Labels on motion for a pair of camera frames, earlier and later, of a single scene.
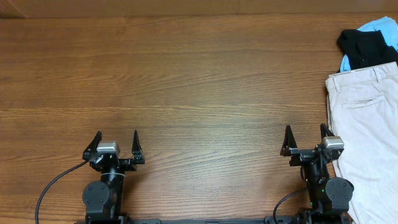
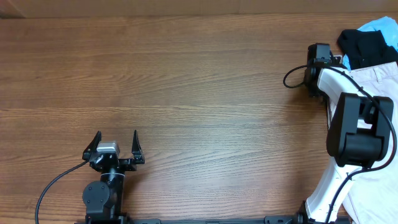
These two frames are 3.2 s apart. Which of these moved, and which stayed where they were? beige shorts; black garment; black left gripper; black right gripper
Moved: black right gripper
Stayed: black left gripper; beige shorts; black garment
